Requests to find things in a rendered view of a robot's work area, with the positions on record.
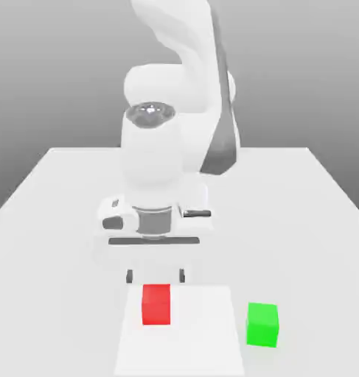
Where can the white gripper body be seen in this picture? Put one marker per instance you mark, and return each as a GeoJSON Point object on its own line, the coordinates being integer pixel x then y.
{"type": "Point", "coordinates": [154, 254]}

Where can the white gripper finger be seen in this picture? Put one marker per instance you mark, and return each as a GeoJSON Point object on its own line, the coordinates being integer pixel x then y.
{"type": "Point", "coordinates": [182, 276]}
{"type": "Point", "coordinates": [129, 276]}

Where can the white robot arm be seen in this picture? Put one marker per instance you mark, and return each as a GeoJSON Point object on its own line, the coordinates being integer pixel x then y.
{"type": "Point", "coordinates": [155, 159]}

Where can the small red cube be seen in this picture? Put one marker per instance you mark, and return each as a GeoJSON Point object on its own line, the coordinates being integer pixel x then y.
{"type": "Point", "coordinates": [156, 306]}

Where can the small green cube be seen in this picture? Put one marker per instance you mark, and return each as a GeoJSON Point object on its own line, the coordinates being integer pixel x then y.
{"type": "Point", "coordinates": [262, 325]}

